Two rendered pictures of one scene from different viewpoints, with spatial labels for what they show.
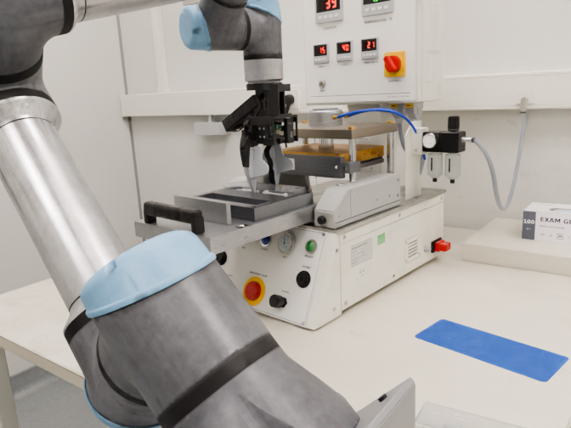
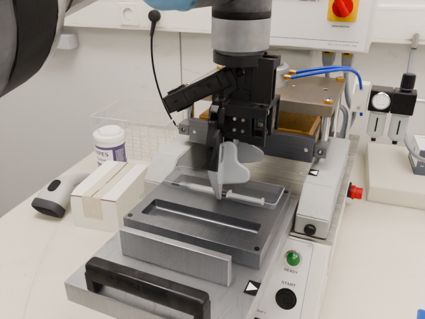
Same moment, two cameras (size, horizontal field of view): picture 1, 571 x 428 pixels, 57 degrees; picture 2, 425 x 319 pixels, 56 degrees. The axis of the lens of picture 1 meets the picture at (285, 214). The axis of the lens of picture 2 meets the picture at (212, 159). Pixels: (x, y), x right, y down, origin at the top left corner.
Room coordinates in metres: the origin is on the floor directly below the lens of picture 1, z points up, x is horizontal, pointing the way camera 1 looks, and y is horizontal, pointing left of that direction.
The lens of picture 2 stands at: (0.55, 0.24, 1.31)
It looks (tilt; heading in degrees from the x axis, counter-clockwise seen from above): 26 degrees down; 341
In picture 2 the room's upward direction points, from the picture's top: straight up
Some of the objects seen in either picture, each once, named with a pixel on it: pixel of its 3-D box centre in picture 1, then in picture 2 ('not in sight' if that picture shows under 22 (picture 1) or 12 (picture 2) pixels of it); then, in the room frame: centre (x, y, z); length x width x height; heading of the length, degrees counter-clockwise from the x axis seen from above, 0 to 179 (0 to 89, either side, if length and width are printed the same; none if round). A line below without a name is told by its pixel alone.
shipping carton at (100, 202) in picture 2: not in sight; (112, 193); (1.44, 0.19, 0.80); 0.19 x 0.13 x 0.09; 143
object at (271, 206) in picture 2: (262, 191); (222, 189); (1.06, 0.04, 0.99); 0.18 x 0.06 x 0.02; 48
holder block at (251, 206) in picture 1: (248, 200); (212, 209); (1.02, 0.07, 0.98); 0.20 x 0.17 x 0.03; 48
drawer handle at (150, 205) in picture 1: (172, 216); (145, 290); (0.89, 0.20, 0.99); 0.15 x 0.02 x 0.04; 48
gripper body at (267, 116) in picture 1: (268, 115); (243, 96); (1.04, 0.02, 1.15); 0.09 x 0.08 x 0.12; 48
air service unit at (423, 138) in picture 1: (441, 149); (388, 109); (1.16, -0.35, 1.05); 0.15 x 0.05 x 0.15; 48
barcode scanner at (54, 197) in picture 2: not in sight; (67, 187); (1.52, 0.30, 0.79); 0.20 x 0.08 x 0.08; 143
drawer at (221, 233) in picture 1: (231, 211); (198, 234); (0.99, 0.10, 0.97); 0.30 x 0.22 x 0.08; 138
